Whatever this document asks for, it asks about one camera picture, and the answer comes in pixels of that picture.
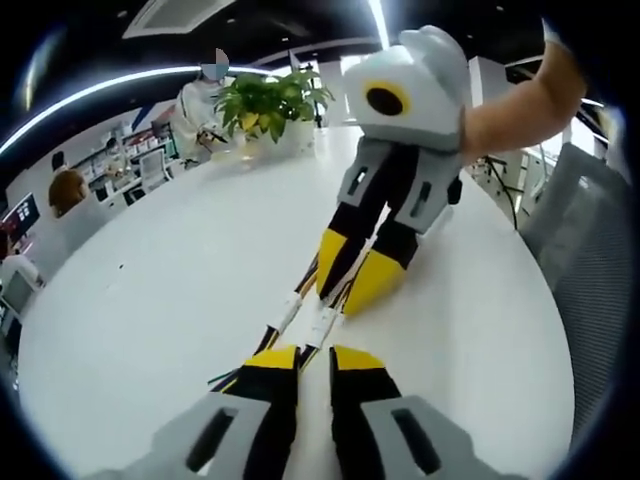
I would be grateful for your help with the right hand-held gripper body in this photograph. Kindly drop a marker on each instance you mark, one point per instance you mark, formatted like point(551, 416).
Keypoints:
point(425, 120)

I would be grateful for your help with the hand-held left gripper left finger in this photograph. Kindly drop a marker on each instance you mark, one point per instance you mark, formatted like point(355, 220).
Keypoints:
point(227, 435)

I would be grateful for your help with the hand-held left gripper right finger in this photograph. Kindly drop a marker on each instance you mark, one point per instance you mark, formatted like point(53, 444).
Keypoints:
point(380, 435)

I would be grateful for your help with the person's right hand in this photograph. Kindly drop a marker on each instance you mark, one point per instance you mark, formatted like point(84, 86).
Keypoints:
point(447, 65)

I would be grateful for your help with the black tripod stand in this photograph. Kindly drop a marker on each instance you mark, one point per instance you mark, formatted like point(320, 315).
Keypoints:
point(312, 95)

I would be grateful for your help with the straight ceiling light strip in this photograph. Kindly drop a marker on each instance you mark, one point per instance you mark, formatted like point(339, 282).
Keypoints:
point(379, 22)

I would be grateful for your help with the green potted plant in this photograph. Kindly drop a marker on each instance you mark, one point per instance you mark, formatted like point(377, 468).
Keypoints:
point(270, 105)

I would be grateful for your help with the grey mesh office chair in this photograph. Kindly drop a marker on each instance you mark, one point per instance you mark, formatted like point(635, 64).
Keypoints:
point(585, 250)

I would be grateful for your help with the white office chair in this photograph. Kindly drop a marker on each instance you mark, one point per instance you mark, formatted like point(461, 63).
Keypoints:
point(152, 170)

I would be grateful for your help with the ceiling air vent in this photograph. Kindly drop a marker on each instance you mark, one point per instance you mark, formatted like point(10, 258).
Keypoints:
point(170, 17)

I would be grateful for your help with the long curved ceiling light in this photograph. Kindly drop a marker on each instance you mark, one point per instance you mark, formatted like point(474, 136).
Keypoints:
point(90, 95)

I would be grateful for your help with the dark computer monitor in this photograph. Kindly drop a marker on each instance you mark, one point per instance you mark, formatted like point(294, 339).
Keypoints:
point(22, 212)

